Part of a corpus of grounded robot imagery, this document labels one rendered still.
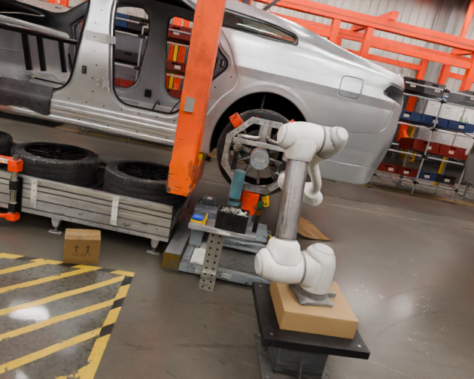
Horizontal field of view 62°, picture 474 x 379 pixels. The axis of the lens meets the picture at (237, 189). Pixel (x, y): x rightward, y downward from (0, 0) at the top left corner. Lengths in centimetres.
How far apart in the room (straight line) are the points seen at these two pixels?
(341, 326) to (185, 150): 146
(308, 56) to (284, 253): 175
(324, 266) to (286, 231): 25
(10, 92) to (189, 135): 162
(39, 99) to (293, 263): 248
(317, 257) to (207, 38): 150
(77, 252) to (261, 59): 189
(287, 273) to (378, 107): 177
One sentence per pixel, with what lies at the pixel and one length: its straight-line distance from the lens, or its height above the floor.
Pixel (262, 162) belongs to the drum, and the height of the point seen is 85.
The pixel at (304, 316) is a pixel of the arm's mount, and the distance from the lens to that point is 192.
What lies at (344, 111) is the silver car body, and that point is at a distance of 317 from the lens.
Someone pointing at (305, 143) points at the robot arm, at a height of 114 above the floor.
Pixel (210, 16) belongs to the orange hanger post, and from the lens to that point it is 262.
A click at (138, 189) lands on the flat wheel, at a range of 300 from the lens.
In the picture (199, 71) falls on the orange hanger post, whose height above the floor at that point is 136.
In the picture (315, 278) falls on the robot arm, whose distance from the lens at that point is 192.
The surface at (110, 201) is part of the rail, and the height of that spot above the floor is 33.
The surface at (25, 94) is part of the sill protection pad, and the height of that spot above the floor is 91.
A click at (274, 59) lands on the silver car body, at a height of 156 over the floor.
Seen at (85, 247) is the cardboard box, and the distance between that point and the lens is 277.
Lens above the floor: 135
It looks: 15 degrees down
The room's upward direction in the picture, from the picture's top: 12 degrees clockwise
